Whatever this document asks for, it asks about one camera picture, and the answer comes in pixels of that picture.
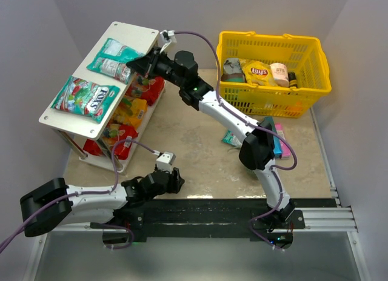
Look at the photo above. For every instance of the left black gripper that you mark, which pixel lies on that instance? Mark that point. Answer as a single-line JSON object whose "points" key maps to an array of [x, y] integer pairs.
{"points": [[174, 180]]}

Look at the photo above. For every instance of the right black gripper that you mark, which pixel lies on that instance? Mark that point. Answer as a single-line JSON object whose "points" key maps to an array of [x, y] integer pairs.
{"points": [[152, 63]]}

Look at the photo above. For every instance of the red fruit candy bag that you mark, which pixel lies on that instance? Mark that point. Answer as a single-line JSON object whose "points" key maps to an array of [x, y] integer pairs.
{"points": [[146, 89]]}

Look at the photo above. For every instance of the teal mint candy bag front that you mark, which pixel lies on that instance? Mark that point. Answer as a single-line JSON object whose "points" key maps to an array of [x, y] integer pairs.
{"points": [[112, 58]]}

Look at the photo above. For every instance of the teal mint candy bag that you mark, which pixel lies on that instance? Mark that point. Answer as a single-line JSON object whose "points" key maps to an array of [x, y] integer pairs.
{"points": [[112, 58], [230, 139]]}

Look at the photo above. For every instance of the orange gummy candy bag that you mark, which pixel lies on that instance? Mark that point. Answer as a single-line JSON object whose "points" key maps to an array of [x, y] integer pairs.
{"points": [[130, 111]]}

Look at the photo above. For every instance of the red candy bag with barcode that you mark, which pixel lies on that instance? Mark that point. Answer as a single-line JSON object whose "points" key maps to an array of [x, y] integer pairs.
{"points": [[111, 135]]}

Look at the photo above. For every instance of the teal Fox's candy bag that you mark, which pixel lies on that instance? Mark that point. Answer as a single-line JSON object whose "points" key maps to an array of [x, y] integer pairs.
{"points": [[85, 98]]}

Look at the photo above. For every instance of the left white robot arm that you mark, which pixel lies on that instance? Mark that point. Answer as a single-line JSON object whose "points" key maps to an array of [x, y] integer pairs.
{"points": [[55, 203]]}

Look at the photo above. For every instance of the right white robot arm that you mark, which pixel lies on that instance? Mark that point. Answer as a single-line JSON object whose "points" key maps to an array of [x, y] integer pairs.
{"points": [[256, 152]]}

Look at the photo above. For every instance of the white two-tier shelf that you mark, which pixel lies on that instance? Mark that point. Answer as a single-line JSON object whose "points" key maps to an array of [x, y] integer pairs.
{"points": [[74, 129]]}

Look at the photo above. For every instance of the grey and teal pouch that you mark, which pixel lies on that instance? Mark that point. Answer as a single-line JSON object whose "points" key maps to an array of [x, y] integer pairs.
{"points": [[232, 71]]}

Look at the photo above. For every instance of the blue rectangular box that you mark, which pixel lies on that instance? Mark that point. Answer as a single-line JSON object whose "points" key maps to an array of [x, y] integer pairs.
{"points": [[278, 151]]}

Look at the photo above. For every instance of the yellow Lays chip bag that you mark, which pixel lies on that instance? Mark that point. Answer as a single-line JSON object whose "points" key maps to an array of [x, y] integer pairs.
{"points": [[257, 72]]}

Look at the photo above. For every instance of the pink cream jar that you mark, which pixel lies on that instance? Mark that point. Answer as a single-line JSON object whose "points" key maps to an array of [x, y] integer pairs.
{"points": [[280, 74]]}

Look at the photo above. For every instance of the dark brown small bottle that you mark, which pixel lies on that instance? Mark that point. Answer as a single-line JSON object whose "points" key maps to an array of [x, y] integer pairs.
{"points": [[292, 80]]}

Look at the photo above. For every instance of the yellow plastic shopping basket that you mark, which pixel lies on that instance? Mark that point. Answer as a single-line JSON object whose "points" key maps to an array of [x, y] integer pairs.
{"points": [[302, 55]]}

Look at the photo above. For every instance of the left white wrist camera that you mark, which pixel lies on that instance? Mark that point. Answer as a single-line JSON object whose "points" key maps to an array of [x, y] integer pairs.
{"points": [[164, 162]]}

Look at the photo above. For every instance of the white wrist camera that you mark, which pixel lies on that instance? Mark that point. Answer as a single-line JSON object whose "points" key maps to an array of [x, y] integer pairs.
{"points": [[169, 40], [164, 162]]}

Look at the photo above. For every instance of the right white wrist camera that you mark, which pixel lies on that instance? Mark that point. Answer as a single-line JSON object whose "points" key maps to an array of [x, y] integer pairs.
{"points": [[169, 40]]}

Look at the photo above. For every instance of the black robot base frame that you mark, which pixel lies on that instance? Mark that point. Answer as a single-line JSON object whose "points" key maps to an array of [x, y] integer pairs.
{"points": [[222, 219]]}

